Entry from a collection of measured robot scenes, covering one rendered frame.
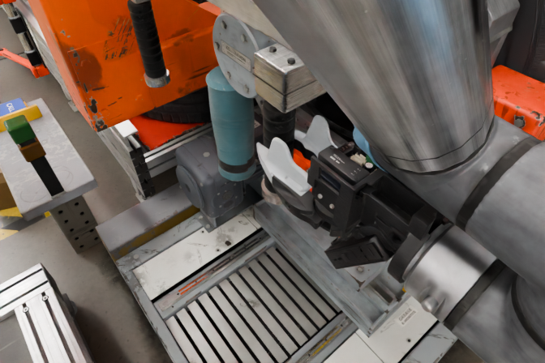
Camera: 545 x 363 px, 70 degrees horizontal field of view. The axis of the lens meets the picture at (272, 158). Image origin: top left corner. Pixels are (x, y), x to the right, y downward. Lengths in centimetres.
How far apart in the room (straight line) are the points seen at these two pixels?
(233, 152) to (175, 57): 32
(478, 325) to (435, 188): 11
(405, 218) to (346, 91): 21
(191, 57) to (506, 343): 91
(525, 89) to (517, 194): 30
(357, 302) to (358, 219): 76
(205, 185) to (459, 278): 78
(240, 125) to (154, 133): 65
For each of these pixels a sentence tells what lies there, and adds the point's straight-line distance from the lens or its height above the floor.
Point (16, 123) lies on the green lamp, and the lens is 91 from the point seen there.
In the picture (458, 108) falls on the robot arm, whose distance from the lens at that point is 19.
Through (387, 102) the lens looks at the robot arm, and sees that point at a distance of 16.
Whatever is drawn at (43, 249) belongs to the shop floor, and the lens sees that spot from 156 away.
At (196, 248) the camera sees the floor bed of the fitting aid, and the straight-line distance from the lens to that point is 128.
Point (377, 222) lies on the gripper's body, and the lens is 37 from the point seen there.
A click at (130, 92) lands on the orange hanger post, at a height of 60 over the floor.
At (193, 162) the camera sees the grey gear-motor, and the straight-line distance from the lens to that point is 106.
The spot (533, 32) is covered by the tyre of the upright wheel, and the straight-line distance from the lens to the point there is 57.
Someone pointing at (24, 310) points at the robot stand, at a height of 23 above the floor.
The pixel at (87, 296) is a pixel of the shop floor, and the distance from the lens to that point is 139.
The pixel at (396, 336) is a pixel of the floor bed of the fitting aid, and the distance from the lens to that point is 119.
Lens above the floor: 114
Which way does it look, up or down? 45 degrees down
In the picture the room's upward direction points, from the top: straight up
